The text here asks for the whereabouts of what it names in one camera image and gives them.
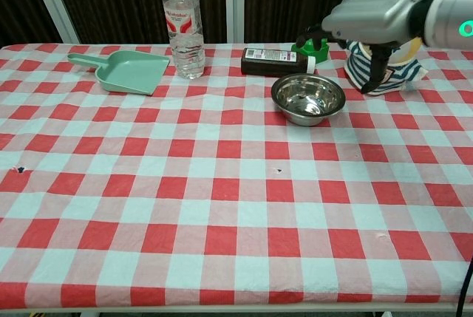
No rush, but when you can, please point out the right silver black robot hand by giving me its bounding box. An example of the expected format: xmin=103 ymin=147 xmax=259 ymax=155
xmin=295 ymin=0 xmax=432 ymax=95

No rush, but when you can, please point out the yellow striped plush toy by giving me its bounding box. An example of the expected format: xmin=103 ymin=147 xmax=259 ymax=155
xmin=343 ymin=35 xmax=429 ymax=97

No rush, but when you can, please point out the green plastic box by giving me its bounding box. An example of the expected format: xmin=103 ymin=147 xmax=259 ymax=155
xmin=290 ymin=34 xmax=330 ymax=65

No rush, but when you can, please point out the brown labelled medicine bottle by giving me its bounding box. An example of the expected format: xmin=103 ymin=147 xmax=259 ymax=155
xmin=240 ymin=47 xmax=317 ymax=78

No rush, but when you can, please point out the clear plastic water bottle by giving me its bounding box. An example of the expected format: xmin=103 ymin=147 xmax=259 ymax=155
xmin=161 ymin=0 xmax=206 ymax=81

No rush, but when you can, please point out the mint green plastic dustpan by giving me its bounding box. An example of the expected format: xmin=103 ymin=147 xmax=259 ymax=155
xmin=67 ymin=50 xmax=171 ymax=96

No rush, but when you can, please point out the red white checkered tablecloth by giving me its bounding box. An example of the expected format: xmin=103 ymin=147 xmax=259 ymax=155
xmin=0 ymin=41 xmax=473 ymax=310

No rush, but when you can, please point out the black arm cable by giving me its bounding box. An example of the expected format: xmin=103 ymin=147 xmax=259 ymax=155
xmin=455 ymin=253 xmax=473 ymax=317

